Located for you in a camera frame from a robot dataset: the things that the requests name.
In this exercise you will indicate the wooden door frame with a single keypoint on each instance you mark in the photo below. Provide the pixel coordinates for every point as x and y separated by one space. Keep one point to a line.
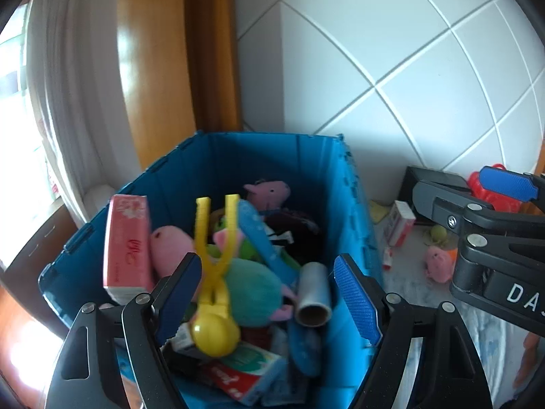
170 59

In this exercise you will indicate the pink tissue pack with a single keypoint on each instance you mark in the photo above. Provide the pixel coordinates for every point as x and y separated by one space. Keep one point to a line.
127 238

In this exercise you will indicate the teal round plush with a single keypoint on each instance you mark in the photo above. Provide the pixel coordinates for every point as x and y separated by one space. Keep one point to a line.
251 292

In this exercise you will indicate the orange item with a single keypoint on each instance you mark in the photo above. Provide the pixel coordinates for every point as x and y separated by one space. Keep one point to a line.
528 351

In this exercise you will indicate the wooden cabinet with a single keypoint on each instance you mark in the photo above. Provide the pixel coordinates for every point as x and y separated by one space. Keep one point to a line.
38 243

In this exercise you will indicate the small green ball toy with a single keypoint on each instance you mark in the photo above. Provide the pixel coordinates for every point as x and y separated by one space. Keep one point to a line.
438 234

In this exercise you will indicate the red and green box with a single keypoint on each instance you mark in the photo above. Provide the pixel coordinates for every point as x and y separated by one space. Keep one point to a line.
245 370

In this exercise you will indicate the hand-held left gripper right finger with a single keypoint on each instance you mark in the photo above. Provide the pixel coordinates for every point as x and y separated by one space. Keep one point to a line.
357 302

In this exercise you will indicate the yellow plastic ball clamp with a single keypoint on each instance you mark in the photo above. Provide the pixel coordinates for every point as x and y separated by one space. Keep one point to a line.
213 302

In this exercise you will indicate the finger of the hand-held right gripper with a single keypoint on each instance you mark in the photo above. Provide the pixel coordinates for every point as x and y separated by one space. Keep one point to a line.
509 184
443 204

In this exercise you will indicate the blue flat toy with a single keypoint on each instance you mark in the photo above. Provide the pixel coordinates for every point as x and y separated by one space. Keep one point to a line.
303 345

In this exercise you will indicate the yellow sticky note pad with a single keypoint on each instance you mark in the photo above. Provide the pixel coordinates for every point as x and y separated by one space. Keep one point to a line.
377 212

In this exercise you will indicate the white curtain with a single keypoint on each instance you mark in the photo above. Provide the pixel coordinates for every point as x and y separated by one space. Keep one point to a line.
55 93

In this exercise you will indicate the grey paper roll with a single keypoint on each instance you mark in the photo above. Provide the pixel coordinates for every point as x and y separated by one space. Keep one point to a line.
314 298

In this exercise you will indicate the small red white packet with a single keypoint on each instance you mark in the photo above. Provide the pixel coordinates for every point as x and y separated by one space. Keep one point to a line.
387 257

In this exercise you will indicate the blue plastic crate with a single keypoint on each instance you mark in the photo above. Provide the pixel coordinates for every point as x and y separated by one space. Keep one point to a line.
264 157

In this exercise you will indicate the pink pig plush dark outfit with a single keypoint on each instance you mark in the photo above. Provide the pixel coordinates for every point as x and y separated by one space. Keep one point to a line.
296 226

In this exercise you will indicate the red plastic toy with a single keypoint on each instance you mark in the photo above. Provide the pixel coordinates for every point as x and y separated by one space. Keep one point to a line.
489 194

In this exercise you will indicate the small pink pig toy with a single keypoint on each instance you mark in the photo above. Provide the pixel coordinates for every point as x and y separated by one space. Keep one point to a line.
438 262

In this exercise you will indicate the plastic covered desktop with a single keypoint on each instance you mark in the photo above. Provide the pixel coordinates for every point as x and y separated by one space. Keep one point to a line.
425 319

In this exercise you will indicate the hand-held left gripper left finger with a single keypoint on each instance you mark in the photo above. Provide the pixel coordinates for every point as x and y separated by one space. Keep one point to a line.
183 298

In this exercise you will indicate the pink pig plush blue shirt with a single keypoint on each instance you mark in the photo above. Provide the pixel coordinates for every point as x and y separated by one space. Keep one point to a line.
267 189

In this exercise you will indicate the white and red box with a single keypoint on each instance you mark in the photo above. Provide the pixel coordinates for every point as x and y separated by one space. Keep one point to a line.
400 222

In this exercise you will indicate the black box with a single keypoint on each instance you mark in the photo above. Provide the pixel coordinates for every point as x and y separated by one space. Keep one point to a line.
430 174

